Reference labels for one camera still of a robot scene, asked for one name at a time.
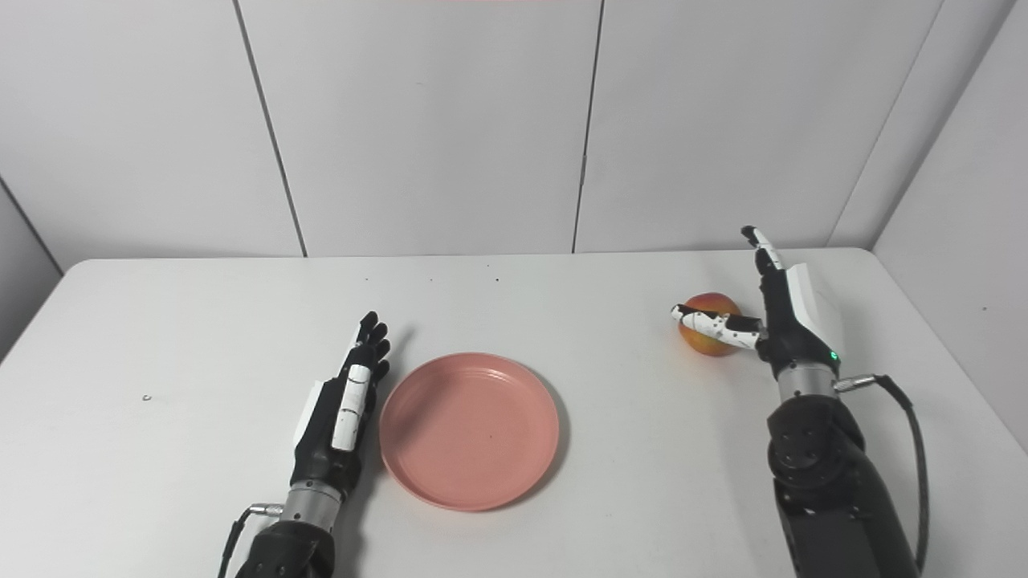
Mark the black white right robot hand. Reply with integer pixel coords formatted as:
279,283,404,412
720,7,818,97
671,226,846,380

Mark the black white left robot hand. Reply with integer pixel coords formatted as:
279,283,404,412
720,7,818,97
290,311,392,500

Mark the red yellow pomegranate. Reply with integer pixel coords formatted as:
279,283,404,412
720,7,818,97
679,292,744,357

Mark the pink round plate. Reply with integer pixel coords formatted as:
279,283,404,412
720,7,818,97
379,352,561,512

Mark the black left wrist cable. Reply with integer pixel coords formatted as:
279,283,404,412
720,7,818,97
217,503,284,578

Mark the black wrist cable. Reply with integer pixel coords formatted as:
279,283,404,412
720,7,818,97
835,374,931,572
217,503,284,578

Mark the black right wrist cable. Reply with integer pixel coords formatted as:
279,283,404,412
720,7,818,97
835,374,931,572

